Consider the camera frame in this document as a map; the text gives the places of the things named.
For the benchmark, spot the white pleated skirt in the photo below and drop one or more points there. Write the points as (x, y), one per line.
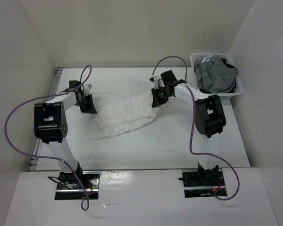
(123, 117)

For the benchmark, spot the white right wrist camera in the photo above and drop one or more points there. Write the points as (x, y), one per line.
(158, 82)

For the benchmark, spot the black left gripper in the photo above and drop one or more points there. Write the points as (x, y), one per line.
(91, 108)

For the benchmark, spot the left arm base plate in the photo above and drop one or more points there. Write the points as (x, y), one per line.
(68, 187)

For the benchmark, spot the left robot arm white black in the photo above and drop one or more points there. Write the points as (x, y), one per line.
(61, 149)

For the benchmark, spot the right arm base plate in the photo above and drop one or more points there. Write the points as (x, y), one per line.
(195, 187)

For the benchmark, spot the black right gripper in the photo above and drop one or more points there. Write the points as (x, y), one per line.
(156, 101)

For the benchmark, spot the dark garment in basket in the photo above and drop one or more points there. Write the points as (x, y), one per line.
(231, 66)

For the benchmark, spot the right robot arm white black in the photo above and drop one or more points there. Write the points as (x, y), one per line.
(208, 114)

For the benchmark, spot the grey skirt in basket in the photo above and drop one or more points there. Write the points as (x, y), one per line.
(214, 75)

